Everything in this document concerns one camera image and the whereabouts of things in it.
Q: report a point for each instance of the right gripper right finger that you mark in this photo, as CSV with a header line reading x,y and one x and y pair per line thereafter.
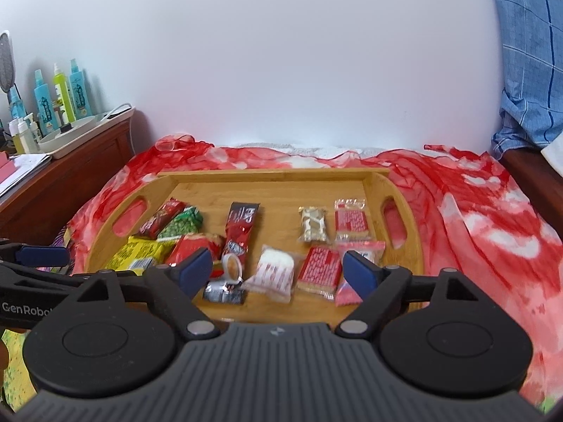
x,y
382,291

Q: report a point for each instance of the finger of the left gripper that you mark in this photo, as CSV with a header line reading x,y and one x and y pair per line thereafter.
x,y
18,256

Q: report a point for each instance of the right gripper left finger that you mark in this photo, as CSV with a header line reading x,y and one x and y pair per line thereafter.
x,y
172,290

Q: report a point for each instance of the pink small snack pack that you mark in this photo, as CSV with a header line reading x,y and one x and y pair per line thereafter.
x,y
372,250

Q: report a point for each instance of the red puffed snack bag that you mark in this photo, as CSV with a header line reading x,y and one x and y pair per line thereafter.
x,y
190,243

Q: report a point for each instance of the yellow snack bag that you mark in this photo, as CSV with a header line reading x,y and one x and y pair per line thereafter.
x,y
139,254

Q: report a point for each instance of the green wasabi pea bag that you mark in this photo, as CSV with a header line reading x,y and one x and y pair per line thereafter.
x,y
188,221

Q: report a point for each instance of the red square cracker pack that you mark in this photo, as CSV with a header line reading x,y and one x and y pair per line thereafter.
x,y
351,220

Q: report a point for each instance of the brown chocolate wafer bar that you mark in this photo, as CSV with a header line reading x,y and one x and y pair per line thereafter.
x,y
160,219

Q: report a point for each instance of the gold foil snack pack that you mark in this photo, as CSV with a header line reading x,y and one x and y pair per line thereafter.
x,y
313,225

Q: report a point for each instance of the white red-print snack pack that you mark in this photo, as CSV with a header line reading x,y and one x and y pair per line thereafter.
x,y
274,275

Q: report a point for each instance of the wooden headboard cabinet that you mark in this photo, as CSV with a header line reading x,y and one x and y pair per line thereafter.
x,y
43,204

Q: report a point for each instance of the papers on cabinet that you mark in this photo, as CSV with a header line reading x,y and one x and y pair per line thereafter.
x,y
24,166

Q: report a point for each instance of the bamboo serving tray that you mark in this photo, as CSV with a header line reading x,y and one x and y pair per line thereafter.
x,y
279,193

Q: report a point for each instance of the white plastic tray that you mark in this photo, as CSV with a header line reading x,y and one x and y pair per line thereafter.
x,y
59,145

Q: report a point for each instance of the red floral bed cloth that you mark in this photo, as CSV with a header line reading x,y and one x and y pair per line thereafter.
x,y
470,213

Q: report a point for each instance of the small white bottle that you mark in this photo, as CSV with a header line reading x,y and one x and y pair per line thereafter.
x,y
26,137

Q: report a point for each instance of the teal spray bottle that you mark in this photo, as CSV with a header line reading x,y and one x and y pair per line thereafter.
x,y
46,114
79,91

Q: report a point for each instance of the green spray bottle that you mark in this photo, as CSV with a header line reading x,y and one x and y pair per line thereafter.
x,y
63,95

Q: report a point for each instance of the blue checked cloth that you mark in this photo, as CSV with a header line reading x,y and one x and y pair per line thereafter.
x,y
531,99

